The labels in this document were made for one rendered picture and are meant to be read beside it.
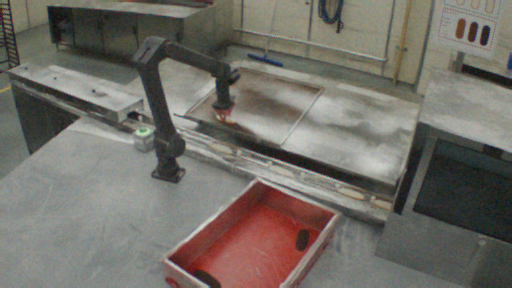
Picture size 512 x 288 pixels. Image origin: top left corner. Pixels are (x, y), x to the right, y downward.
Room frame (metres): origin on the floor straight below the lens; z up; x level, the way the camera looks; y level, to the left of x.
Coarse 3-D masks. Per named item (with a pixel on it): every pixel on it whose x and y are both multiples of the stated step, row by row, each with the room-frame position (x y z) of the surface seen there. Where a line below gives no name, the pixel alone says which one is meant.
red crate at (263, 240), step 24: (264, 216) 0.92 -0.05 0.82; (288, 216) 0.92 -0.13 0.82; (216, 240) 0.80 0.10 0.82; (240, 240) 0.80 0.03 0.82; (264, 240) 0.81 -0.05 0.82; (288, 240) 0.81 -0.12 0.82; (312, 240) 0.81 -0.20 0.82; (192, 264) 0.69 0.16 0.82; (216, 264) 0.70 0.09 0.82; (240, 264) 0.70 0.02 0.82; (264, 264) 0.71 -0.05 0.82; (288, 264) 0.71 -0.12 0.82
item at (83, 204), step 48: (48, 144) 1.30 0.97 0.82; (96, 144) 1.32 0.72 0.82; (0, 192) 0.92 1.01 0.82; (48, 192) 0.96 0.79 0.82; (96, 192) 0.99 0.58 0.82; (144, 192) 1.01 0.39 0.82; (192, 192) 1.03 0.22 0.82; (0, 240) 0.68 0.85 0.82; (48, 240) 0.72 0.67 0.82; (96, 240) 0.75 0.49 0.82; (144, 240) 0.77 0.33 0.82; (336, 240) 0.82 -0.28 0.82
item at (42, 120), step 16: (96, 80) 2.09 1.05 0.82; (16, 96) 2.01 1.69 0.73; (32, 96) 1.88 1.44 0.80; (32, 112) 1.91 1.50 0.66; (48, 112) 1.80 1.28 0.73; (64, 112) 1.70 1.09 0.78; (32, 128) 1.95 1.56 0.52; (48, 128) 1.83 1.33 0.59; (64, 128) 1.72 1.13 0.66; (32, 144) 1.99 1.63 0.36
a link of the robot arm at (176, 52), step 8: (168, 48) 1.10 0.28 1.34; (176, 48) 1.13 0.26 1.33; (184, 48) 1.21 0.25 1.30; (168, 56) 1.14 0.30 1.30; (176, 56) 1.13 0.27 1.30; (184, 56) 1.21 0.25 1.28; (192, 56) 1.24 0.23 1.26; (200, 56) 1.28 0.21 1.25; (208, 56) 1.34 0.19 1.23; (192, 64) 1.24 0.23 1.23; (200, 64) 1.28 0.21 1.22; (208, 64) 1.32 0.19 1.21; (216, 64) 1.36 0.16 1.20; (224, 64) 1.39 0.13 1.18; (216, 72) 1.35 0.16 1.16; (224, 72) 1.39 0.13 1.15
